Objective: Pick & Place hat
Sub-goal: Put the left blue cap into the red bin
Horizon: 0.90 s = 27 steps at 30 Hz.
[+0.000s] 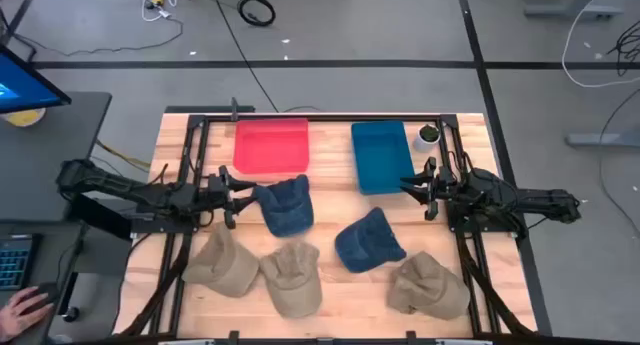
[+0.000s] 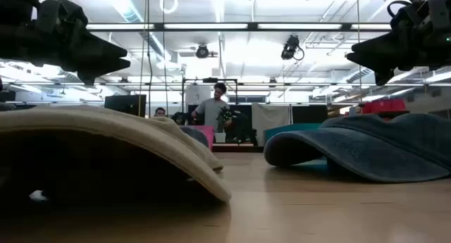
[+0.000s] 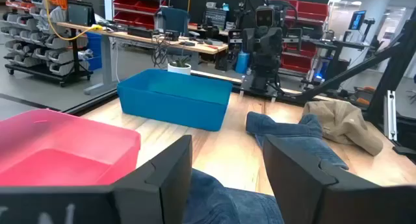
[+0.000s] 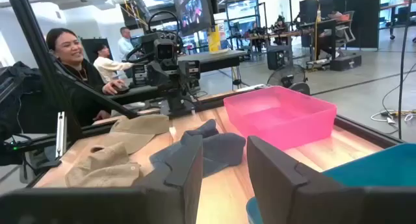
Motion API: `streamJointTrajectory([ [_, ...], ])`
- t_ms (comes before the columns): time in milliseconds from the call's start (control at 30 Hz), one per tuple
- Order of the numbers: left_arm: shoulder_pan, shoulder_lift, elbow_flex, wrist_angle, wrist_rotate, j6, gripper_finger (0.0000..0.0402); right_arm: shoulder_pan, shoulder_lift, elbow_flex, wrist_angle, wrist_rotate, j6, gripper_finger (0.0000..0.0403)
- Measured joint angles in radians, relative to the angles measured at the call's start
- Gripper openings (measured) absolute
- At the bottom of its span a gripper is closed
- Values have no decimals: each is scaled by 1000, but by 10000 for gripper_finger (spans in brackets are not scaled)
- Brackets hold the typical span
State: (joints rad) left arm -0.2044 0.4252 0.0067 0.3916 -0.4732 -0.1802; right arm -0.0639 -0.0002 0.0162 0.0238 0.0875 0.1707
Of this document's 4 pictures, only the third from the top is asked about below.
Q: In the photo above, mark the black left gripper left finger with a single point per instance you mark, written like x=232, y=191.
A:
x=162, y=185

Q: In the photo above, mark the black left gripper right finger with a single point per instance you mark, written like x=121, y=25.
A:
x=292, y=178

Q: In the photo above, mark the tan fabric hat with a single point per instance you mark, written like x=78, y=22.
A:
x=344, y=123

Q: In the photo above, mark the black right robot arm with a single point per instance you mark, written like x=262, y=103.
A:
x=265, y=65

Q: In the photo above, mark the blue cylinder bottle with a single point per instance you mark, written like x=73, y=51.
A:
x=242, y=62

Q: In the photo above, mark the rack with red crates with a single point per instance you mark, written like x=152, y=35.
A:
x=308, y=13

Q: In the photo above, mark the blue plastic bin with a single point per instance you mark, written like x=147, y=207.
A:
x=175, y=100

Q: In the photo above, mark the dark blue office chair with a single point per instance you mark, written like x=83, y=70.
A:
x=175, y=21

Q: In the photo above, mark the white plant pot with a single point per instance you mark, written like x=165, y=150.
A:
x=178, y=69

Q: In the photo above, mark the small lit monitor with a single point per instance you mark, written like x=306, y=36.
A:
x=357, y=20

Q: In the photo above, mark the pink plastic bin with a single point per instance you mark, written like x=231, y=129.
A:
x=58, y=143

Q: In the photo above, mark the wooden top workbench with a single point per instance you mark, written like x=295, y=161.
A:
x=146, y=39

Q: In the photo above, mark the shelf with red bins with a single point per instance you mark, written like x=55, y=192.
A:
x=136, y=9

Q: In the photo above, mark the blue storage tub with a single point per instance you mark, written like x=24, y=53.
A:
x=94, y=52

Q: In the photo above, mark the wheeled rack of grey bins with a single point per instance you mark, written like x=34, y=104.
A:
x=42, y=45

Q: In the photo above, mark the black box on workbench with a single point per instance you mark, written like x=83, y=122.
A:
x=79, y=13

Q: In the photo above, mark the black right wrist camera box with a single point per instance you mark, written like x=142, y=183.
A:
x=265, y=16

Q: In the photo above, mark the black metal table frame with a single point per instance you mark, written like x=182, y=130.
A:
x=357, y=68

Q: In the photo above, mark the silver aluminium bracket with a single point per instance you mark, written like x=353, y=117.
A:
x=390, y=115

